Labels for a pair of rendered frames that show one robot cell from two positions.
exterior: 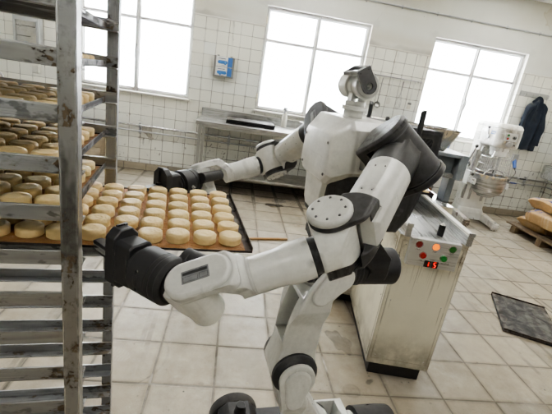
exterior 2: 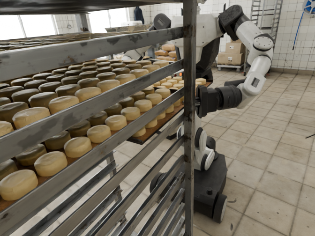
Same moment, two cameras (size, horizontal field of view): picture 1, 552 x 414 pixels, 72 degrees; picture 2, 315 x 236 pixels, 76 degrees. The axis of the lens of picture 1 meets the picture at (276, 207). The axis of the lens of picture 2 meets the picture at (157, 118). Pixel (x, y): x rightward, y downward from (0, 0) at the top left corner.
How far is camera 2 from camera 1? 0.89 m
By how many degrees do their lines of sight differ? 38
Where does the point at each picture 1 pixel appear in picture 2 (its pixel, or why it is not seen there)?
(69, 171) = (194, 62)
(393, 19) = not seen: outside the picture
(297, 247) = (265, 59)
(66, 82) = (194, 9)
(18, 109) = (172, 34)
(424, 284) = not seen: hidden behind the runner
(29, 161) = (175, 66)
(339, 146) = (209, 26)
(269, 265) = (263, 69)
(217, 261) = (256, 74)
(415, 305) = not seen: hidden behind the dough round
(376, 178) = (255, 28)
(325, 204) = (260, 41)
